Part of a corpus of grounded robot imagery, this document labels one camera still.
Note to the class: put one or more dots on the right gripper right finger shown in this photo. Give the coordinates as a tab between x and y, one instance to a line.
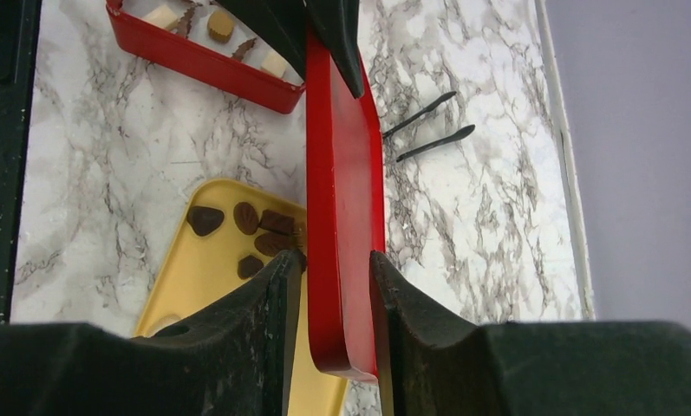
431	361

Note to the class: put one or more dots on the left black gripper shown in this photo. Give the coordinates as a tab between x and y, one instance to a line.
284	25

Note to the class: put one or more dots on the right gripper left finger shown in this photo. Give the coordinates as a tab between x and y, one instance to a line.
233	357

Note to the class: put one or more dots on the white chocolate bar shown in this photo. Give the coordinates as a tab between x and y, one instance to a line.
163	17

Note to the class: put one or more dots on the red box lid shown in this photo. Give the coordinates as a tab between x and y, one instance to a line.
345	217

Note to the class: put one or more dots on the black tweezers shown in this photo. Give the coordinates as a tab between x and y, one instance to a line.
425	118

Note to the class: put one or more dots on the white square chocolate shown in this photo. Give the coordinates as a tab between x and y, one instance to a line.
274	64

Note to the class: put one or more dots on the round caramel chocolate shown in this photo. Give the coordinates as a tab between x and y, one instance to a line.
220	26

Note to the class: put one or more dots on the dark crown chocolate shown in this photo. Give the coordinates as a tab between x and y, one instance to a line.
249	266

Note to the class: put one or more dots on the dark round chocolate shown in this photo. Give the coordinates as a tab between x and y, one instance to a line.
204	220

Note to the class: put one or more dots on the brown leaf chocolate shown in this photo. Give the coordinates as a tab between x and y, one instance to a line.
246	218

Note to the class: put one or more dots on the brown chocolate bar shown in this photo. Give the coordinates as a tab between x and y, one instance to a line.
276	222

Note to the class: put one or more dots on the red compartment box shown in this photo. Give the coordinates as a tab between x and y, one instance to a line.
201	63

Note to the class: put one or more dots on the yellow plastic tray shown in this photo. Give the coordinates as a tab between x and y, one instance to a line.
198	270

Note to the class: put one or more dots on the black mounting rail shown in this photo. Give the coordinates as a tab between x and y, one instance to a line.
19	30

